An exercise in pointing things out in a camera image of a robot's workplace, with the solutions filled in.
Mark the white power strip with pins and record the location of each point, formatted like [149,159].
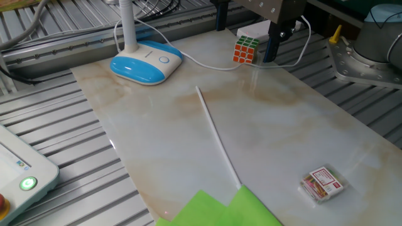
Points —
[254,29]

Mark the silver Schunk gripper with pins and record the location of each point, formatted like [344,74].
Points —
[276,9]

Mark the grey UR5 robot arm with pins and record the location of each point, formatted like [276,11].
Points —
[377,37]

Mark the green flag with white pole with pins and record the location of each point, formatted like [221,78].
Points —
[245,210]

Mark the blue and white desk lamp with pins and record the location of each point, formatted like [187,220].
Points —
[141,66]

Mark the marble pattern board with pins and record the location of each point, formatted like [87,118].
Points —
[282,125]

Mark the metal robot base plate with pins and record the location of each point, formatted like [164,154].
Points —
[345,66]

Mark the clear box of paper clips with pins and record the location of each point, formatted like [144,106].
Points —
[320,185]

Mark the Rubik's cube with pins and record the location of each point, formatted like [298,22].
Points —
[245,50]

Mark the white teach pendant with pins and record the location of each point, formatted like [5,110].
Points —
[31,169]

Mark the aluminium frame rail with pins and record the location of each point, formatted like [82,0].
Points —
[78,50]

